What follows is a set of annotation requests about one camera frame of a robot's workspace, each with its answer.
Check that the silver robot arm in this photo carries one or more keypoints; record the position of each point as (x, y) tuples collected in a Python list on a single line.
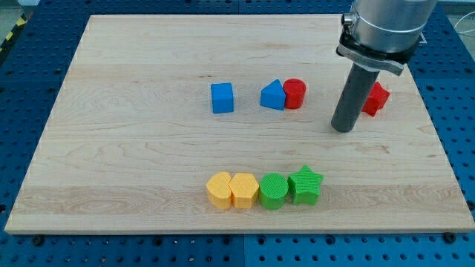
[(383, 34)]

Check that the green cylinder block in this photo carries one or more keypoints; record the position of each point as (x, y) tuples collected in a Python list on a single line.
[(273, 191)]

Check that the green star block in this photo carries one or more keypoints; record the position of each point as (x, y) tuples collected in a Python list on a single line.
[(305, 186)]

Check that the blue triangle block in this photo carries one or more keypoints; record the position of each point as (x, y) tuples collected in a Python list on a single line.
[(273, 96)]

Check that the yellow half-round block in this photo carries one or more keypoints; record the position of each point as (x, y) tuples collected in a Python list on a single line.
[(218, 190)]

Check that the blue cube block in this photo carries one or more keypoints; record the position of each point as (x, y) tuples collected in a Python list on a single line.
[(222, 97)]

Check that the red star block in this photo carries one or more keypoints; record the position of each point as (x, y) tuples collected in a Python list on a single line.
[(376, 100)]

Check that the yellow hexagon block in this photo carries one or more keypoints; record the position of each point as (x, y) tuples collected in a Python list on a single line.
[(245, 189)]

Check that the wooden board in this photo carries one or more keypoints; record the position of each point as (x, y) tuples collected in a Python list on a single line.
[(131, 139)]

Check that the red cylinder block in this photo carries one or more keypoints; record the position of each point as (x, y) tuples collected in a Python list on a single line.
[(295, 90)]

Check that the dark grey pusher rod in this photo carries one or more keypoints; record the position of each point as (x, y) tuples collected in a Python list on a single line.
[(356, 90)]

